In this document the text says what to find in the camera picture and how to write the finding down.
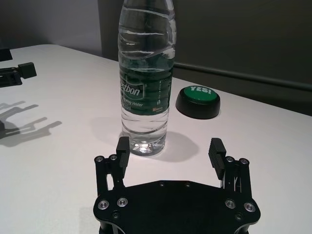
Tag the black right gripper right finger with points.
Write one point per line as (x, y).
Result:
(217, 156)

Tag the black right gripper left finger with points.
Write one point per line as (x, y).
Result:
(123, 156)

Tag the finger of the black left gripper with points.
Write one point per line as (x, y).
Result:
(26, 70)
(5, 54)

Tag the clear water bottle green label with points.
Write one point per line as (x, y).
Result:
(146, 97)

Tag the green YES button black base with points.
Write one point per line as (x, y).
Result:
(198, 104)

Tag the grey horizontal rail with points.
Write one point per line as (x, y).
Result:
(243, 77)

